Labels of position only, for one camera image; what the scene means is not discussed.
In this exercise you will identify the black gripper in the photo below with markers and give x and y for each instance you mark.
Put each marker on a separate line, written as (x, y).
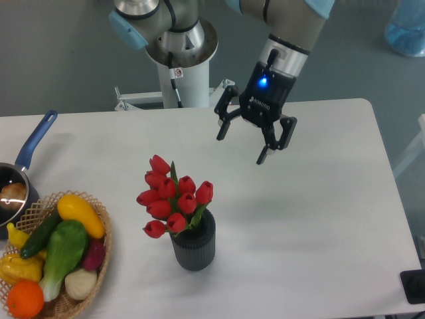
(265, 96)

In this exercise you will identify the red tulip bouquet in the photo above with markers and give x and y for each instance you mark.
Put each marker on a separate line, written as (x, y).
(175, 204)

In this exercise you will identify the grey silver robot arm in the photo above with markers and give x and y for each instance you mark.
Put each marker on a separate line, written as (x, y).
(181, 44)

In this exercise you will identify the dark grey ribbed vase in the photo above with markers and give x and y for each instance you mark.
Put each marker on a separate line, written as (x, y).
(195, 249)

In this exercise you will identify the blue plastic bag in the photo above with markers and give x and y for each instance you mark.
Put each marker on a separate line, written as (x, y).
(404, 32)

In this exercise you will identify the yellow squash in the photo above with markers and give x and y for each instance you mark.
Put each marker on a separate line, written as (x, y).
(73, 207)

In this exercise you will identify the purple red radish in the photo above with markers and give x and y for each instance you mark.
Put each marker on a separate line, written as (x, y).
(94, 256)

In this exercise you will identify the green bok choy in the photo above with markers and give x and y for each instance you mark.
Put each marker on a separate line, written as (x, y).
(65, 248)

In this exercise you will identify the black device at edge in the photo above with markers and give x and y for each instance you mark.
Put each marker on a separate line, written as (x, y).
(413, 285)

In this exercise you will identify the white garlic bulb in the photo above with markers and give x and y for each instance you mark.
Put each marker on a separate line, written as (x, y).
(80, 283)

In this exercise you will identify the dark green cucumber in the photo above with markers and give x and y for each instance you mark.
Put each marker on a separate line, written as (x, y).
(39, 238)

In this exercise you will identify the bread roll in pan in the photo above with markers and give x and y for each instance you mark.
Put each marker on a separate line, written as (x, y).
(13, 196)

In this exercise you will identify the yellow banana pepper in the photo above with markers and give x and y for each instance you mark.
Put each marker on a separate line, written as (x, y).
(18, 238)

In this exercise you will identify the woven wicker basket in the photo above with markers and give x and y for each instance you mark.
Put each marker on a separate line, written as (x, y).
(64, 306)

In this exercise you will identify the yellow pumpkin gourd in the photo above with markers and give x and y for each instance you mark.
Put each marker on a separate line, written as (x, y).
(15, 269)

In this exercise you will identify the orange fruit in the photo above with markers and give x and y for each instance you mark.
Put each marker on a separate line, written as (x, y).
(25, 299)

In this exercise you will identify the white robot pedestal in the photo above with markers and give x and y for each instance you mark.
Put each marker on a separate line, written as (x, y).
(192, 84)

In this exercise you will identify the white metal base frame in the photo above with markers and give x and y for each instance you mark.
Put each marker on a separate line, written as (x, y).
(154, 100)

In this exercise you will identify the blue handled saucepan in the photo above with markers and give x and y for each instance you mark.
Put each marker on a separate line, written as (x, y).
(16, 173)

